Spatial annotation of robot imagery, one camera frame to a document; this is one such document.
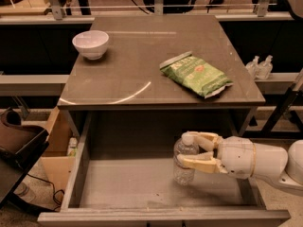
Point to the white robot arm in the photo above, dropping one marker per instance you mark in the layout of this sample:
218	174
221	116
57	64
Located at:
291	179

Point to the clear pump bottle left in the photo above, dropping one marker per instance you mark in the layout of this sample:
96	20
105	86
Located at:
252	66

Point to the clear plastic water bottle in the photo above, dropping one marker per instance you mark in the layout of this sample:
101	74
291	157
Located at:
185	145

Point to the metal railing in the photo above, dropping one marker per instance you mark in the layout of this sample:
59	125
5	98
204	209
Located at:
70	10

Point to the clear cup on floor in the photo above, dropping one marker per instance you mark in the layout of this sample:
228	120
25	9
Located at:
24	192

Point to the clear pump bottle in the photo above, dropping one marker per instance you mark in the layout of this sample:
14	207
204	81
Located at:
265	68
252	66

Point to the grey open top drawer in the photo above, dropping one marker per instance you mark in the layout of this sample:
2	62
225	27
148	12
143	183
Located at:
123	177

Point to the dark brown chair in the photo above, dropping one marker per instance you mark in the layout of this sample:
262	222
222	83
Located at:
20	148

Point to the small bottle in box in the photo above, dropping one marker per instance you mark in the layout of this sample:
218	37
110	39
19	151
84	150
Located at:
72	146

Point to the white ceramic bowl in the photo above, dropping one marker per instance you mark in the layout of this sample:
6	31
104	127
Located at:
91	44

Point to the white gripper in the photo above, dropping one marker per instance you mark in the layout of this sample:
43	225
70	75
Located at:
236	156

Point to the green chip bag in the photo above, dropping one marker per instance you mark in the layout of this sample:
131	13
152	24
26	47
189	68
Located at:
195	74

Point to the clear pump bottle right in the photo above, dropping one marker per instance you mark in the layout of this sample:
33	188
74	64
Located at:
265	68

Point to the cardboard box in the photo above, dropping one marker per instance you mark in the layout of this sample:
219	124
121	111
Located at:
56	162

